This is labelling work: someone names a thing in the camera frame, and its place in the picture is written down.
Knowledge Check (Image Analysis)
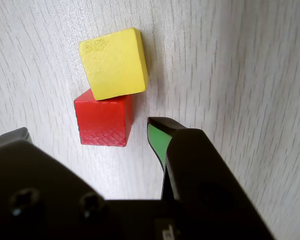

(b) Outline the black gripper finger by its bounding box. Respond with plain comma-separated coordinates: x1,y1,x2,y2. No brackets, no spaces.
0,126,121,240
146,116,278,240

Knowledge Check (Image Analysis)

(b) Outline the red wooden cube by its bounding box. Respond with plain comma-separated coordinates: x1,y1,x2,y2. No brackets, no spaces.
73,88,133,147

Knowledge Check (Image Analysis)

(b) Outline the yellow wooden cube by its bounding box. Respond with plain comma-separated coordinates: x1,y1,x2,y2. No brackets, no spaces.
78,27,150,102

